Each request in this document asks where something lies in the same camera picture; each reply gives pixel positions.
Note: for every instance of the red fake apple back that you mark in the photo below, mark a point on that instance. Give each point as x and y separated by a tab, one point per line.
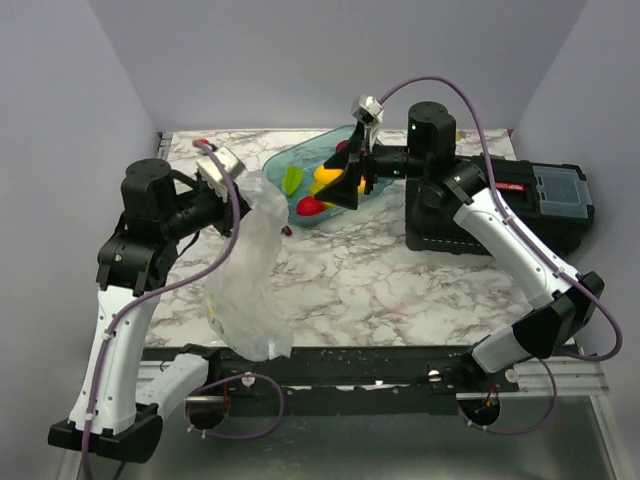
341	145

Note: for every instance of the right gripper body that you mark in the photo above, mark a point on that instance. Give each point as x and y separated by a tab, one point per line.
367	167

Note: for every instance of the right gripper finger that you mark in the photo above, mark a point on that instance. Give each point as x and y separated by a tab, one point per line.
343	191
340	159

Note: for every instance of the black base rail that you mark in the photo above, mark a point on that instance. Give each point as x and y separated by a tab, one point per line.
345	381

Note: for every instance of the yellow-green fake starfruit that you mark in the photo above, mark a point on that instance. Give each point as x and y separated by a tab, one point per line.
316	188

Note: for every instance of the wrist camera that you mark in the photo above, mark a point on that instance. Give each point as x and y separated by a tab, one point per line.
368	112
215	159

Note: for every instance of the aluminium frame rail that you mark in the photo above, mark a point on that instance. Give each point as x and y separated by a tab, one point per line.
572	378

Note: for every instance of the teal plastic container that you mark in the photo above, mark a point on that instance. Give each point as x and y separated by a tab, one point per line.
307	156

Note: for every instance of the green fake leaf fruit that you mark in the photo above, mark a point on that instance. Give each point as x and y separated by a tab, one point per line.
291	180

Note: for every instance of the yellow fake lemon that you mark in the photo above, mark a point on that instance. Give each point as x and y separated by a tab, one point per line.
325	176

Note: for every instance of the red fake apple front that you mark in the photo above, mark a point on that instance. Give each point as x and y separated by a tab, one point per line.
309	206

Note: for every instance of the yellow fake mango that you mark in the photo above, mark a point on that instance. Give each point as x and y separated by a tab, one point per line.
361	186

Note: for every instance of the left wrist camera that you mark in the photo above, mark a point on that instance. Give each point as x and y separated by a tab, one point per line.
215	159

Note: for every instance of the red fake apple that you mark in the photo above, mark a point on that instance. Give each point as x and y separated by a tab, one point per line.
341	145
309	206

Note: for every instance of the black toolbox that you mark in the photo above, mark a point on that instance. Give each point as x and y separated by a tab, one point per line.
553	200

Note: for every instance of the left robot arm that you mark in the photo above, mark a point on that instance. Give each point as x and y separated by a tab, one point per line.
113	417

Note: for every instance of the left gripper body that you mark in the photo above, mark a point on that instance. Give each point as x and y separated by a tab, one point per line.
222	213

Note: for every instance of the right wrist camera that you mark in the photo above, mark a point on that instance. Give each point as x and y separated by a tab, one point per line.
368	112

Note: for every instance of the clear plastic lemon-print bag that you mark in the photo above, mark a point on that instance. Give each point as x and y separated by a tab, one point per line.
238	298

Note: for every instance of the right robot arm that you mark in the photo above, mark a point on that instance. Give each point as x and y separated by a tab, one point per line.
562	299

